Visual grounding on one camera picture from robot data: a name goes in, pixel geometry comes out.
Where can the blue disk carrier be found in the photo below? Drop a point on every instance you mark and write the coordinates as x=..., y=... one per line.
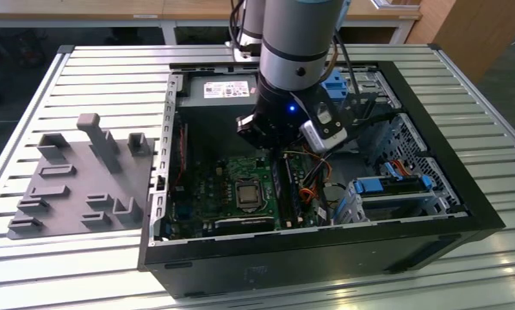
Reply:
x=364, y=186
x=332, y=88

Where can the silver power supply unit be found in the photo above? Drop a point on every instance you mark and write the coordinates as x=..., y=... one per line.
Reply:
x=198, y=87

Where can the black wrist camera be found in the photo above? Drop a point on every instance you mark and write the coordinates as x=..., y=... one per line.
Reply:
x=247, y=127

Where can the wooden cabinet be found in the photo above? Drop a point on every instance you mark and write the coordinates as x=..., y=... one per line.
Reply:
x=468, y=32

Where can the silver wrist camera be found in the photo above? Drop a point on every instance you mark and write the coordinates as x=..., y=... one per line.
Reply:
x=322, y=142

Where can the silver CPU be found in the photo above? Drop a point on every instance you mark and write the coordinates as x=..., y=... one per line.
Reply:
x=246, y=195

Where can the black PC case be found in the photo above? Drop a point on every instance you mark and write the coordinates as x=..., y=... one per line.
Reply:
x=283, y=264

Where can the green motherboard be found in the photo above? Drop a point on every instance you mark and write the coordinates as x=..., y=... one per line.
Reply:
x=244, y=169

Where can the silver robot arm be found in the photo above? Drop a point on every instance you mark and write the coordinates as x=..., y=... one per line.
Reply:
x=300, y=38

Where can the perforated metal drive cage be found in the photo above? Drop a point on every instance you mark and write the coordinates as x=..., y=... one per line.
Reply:
x=412, y=139

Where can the grey parts rack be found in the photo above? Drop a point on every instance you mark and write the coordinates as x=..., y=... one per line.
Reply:
x=80, y=193

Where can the black graphics card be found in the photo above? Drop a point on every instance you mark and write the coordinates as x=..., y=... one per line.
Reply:
x=240, y=224

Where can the grey metal drive cage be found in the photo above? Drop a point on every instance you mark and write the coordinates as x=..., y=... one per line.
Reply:
x=371, y=84

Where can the wooden desk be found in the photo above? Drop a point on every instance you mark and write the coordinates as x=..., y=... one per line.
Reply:
x=111, y=8

